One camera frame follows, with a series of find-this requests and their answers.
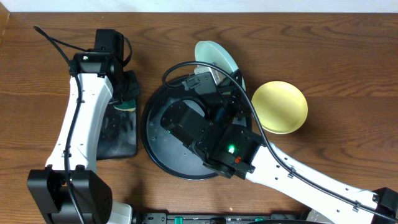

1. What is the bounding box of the green yellow sponge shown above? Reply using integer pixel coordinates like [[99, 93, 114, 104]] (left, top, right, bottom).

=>
[[113, 100, 136, 111]]

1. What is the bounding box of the rectangular black sponge tray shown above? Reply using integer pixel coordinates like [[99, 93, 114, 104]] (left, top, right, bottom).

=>
[[96, 105, 137, 160]]

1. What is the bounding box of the round black tray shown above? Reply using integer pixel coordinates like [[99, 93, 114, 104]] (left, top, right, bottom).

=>
[[141, 75, 252, 180]]

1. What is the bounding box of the light green plate top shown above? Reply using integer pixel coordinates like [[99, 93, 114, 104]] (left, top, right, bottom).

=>
[[194, 40, 238, 73]]

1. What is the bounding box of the yellow plate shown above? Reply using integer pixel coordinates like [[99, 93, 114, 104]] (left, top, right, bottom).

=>
[[251, 81, 308, 134]]

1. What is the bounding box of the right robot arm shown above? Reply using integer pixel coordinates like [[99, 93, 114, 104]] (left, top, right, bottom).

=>
[[161, 101, 397, 223]]

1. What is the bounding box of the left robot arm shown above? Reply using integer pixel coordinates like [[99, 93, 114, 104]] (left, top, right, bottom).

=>
[[27, 52, 134, 223]]

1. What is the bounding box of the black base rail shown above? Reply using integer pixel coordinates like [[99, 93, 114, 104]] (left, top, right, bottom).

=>
[[131, 212, 310, 224]]

